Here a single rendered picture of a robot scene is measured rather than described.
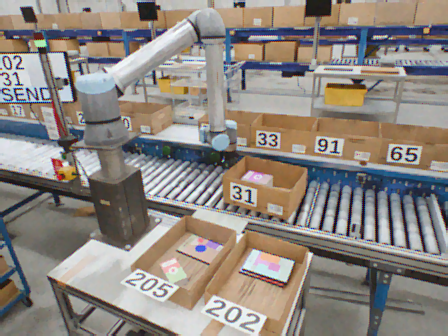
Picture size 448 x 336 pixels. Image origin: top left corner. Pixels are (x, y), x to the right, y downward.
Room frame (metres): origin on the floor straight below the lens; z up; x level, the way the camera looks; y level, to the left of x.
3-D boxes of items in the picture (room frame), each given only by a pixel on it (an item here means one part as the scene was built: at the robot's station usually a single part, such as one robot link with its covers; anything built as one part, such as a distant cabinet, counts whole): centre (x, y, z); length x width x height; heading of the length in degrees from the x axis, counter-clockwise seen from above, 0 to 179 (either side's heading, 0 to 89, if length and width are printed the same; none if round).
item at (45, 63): (1.86, 0.98, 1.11); 0.12 x 0.05 x 0.88; 67
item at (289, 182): (1.58, -0.22, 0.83); 0.39 x 0.29 x 0.17; 60
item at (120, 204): (1.33, 0.52, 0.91); 0.26 x 0.26 x 0.33; 63
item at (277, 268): (1.02, -0.16, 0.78); 0.19 x 0.14 x 0.02; 63
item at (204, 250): (1.15, 0.13, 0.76); 0.19 x 0.14 x 0.02; 58
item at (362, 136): (1.91, -0.76, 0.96); 0.39 x 0.29 x 0.17; 67
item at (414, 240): (1.34, -0.94, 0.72); 0.52 x 0.05 x 0.05; 157
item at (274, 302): (0.93, -0.12, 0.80); 0.38 x 0.28 x 0.10; 152
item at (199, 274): (1.06, 0.18, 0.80); 0.38 x 0.28 x 0.10; 151
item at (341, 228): (1.47, -0.64, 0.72); 0.52 x 0.05 x 0.05; 157
